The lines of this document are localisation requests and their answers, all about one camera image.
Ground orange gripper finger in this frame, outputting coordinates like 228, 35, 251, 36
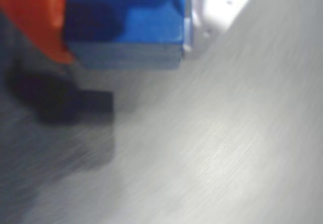
0, 0, 77, 65

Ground blue cube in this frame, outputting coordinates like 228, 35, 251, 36
63, 0, 187, 71

